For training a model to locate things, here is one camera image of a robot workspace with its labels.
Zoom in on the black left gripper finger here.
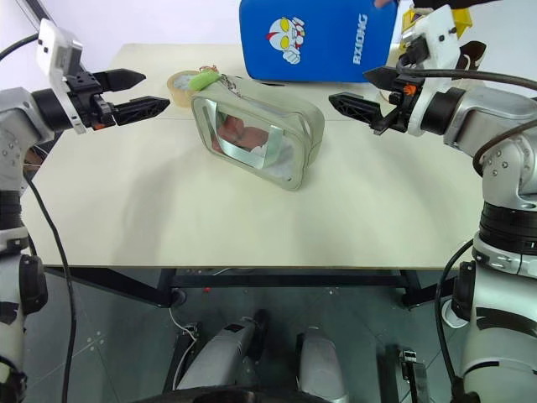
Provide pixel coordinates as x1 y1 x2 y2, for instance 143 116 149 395
98 68 148 92
112 96 171 127

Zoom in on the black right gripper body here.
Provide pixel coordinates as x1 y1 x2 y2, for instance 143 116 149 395
370 69 420 136

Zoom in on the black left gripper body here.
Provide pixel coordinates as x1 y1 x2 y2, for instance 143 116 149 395
63 71 119 129

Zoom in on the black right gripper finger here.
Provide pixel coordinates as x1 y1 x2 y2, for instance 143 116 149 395
328 92 383 127
362 65 399 91

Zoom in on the clear green toiletry pouch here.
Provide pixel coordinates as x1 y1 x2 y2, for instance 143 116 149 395
190 74 326 192

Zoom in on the beige tape roll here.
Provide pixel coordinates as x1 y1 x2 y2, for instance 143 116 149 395
166 70 201 110

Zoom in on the blue cartoon print bag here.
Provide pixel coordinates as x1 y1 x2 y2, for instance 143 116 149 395
238 0 400 84

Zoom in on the green plush zipper charm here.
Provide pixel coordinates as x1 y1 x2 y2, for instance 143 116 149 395
187 63 222 92

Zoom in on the yellow box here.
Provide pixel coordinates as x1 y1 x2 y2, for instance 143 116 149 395
402 5 473 41

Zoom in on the black slanted bar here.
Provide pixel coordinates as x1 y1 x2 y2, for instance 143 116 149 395
26 0 56 23

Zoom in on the white round floor object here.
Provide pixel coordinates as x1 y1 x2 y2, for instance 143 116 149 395
441 296 469 329

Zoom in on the silver left robot leg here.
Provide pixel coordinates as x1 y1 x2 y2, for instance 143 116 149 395
175 309 270 392

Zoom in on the silver robot leg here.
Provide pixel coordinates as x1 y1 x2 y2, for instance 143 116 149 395
295 325 350 403
175 309 270 392

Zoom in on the silver right robot leg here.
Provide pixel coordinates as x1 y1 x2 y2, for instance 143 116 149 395
295 325 350 403

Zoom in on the dark rounded robot waist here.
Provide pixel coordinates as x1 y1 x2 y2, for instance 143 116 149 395
138 382 304 403

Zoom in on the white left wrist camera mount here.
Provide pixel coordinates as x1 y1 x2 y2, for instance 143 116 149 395
34 18 88 135

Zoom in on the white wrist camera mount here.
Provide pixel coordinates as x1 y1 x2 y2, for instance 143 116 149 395
398 6 462 138
34 18 88 135

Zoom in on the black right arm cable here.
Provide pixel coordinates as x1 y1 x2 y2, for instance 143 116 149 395
396 52 537 403

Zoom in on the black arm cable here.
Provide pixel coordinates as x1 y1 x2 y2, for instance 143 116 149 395
0 33 79 403
396 52 537 403

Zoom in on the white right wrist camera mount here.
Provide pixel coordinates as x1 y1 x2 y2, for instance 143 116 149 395
398 6 462 138

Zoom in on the brown strap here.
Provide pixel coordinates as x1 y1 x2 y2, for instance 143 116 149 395
458 39 488 71

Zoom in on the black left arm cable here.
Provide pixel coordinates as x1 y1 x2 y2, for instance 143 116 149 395
0 33 79 403

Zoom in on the black metal table frame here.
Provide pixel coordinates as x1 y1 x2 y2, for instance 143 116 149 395
43 264 457 311

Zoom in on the white floor cable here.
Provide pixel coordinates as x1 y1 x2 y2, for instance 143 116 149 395
169 307 199 391

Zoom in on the black floor bracket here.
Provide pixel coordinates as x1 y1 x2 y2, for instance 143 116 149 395
397 347 430 403

